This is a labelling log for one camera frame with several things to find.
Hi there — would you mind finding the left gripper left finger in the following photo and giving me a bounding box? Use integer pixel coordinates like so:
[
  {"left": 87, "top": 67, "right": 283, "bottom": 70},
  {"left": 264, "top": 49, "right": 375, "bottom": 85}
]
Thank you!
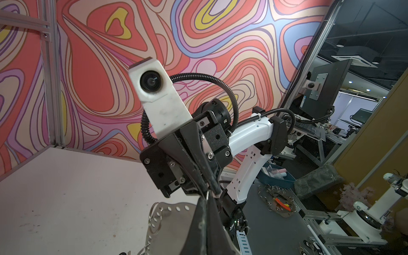
[{"left": 180, "top": 197, "right": 207, "bottom": 255}]

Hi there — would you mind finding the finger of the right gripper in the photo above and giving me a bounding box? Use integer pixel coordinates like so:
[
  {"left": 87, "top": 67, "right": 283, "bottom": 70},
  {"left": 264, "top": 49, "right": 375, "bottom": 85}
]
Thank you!
[
  {"left": 158, "top": 134, "right": 208, "bottom": 197},
  {"left": 180, "top": 121, "right": 221, "bottom": 196}
]

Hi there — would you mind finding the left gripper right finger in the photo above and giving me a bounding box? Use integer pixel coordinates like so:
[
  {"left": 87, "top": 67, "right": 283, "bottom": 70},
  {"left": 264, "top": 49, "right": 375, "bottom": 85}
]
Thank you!
[{"left": 207, "top": 197, "right": 235, "bottom": 255}]

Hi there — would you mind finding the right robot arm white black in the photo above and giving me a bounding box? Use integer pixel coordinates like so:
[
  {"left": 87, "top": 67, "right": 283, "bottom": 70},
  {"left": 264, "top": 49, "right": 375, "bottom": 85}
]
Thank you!
[{"left": 134, "top": 71, "right": 294, "bottom": 228}]

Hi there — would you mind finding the black monitor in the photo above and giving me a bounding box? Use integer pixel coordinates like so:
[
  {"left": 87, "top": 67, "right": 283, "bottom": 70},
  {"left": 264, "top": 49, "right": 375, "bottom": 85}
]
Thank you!
[{"left": 299, "top": 60, "right": 352, "bottom": 120}]

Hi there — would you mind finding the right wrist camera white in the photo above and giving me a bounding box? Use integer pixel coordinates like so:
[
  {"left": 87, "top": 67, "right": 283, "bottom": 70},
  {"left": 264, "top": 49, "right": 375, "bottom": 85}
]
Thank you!
[{"left": 128, "top": 57, "right": 192, "bottom": 139}]

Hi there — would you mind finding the small metal split ring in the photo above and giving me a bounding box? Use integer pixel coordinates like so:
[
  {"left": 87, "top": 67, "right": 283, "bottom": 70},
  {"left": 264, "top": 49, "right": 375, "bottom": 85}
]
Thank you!
[{"left": 147, "top": 202, "right": 164, "bottom": 237}]

